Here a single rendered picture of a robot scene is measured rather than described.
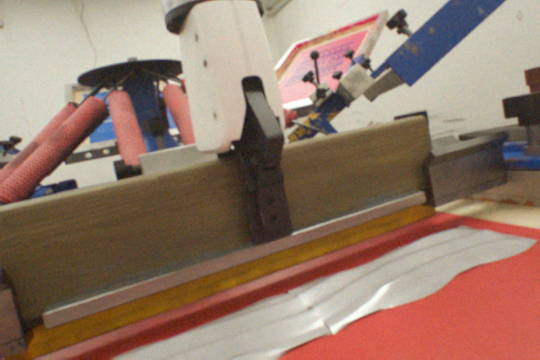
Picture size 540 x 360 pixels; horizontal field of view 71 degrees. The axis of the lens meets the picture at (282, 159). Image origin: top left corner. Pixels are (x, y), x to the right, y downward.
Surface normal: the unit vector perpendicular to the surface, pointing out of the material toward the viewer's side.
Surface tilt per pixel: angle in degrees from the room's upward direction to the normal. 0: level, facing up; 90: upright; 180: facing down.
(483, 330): 0
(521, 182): 90
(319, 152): 90
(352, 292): 34
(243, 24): 81
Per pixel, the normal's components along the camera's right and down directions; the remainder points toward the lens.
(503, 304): -0.19, -0.98
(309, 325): 0.08, -0.80
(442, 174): 0.39, 0.00
